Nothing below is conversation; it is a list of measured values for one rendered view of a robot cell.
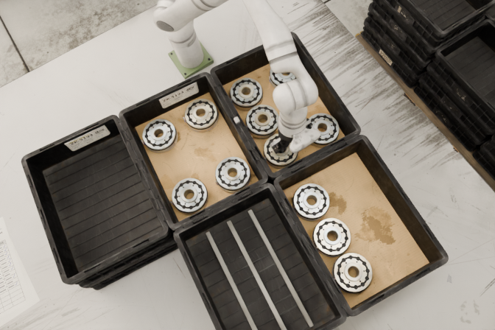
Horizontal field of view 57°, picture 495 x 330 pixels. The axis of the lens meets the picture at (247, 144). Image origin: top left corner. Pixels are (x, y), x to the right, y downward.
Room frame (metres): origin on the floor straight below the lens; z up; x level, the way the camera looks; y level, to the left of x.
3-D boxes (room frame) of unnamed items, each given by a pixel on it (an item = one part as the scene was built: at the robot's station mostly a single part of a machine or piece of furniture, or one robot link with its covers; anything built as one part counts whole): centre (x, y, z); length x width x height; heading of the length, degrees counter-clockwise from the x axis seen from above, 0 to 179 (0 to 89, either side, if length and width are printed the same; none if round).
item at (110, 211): (0.39, 0.44, 0.87); 0.40 x 0.30 x 0.11; 22
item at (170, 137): (0.58, 0.26, 0.86); 0.10 x 0.10 x 0.01
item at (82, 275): (0.39, 0.44, 0.92); 0.40 x 0.30 x 0.02; 22
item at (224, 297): (0.13, 0.01, 0.87); 0.40 x 0.30 x 0.11; 22
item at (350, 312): (0.24, -0.27, 0.92); 0.40 x 0.30 x 0.02; 22
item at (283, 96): (0.50, -0.12, 1.12); 0.09 x 0.07 x 0.15; 104
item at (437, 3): (1.24, -0.85, 0.37); 0.40 x 0.30 x 0.45; 27
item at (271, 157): (0.49, -0.10, 0.86); 0.10 x 0.10 x 0.01
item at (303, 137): (0.48, -0.13, 1.03); 0.11 x 0.09 x 0.06; 27
